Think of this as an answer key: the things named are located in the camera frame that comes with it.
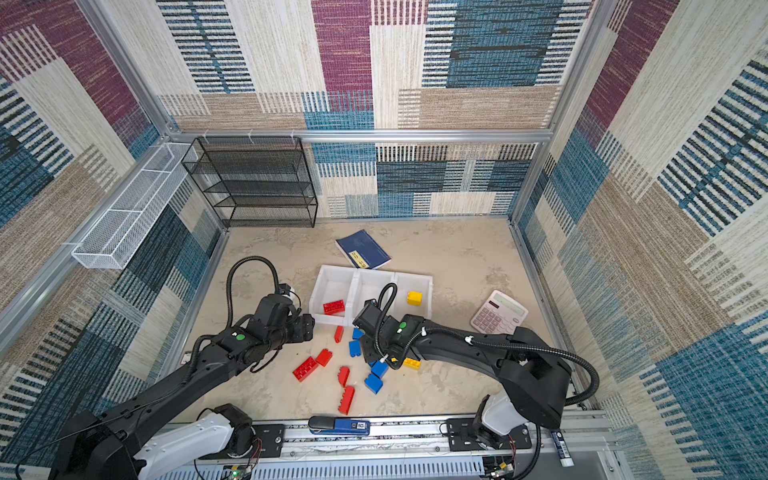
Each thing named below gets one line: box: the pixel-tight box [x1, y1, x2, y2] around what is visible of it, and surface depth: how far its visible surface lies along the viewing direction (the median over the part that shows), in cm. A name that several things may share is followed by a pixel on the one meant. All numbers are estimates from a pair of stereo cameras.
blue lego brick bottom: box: [364, 373, 383, 395], surface depth 83 cm
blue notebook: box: [335, 229, 392, 270], surface depth 111 cm
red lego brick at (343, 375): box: [338, 366, 350, 387], surface depth 85 cm
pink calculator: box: [470, 289, 529, 335], surface depth 94 cm
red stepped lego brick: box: [338, 386, 355, 415], surface depth 81 cm
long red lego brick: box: [292, 356, 319, 382], surface depth 85 cm
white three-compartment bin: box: [309, 265, 434, 326], surface depth 98 cm
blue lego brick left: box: [349, 340, 361, 358], surface depth 89 cm
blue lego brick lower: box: [368, 360, 389, 379], surface depth 84 cm
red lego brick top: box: [323, 300, 345, 315], surface depth 96 cm
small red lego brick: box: [316, 348, 333, 367], surface depth 89 cm
